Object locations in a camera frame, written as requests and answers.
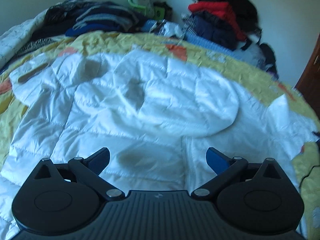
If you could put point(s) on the crumpled black white plastic bag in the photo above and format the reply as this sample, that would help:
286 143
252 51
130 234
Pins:
163 28

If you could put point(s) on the black garment on pile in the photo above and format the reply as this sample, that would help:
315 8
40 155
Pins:
245 13

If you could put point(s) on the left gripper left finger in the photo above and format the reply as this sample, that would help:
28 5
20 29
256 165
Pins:
87 173

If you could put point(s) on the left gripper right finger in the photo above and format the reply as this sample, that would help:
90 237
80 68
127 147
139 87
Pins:
227 171

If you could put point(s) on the green plastic stool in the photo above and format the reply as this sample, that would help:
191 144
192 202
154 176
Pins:
158 11

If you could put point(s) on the white patterned bed sheet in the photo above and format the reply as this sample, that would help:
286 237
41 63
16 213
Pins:
17 36

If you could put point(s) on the white quilted down jacket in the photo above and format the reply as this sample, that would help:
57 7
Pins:
156 115

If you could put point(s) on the black bag by wall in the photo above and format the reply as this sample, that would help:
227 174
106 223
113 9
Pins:
270 60

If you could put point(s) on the light blue knitted blanket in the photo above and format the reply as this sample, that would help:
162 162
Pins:
198 41

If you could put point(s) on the brown wooden door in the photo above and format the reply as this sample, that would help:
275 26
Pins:
309 80

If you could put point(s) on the red jacket on pile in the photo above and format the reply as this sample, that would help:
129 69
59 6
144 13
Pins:
222 10

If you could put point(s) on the yellow cartoon bed quilt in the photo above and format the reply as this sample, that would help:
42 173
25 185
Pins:
257 82

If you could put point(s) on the dark folded clothes stack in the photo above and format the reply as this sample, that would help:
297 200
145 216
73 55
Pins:
73 18

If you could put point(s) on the navy blue jacket on pile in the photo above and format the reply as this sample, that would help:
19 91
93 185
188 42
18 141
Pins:
215 29

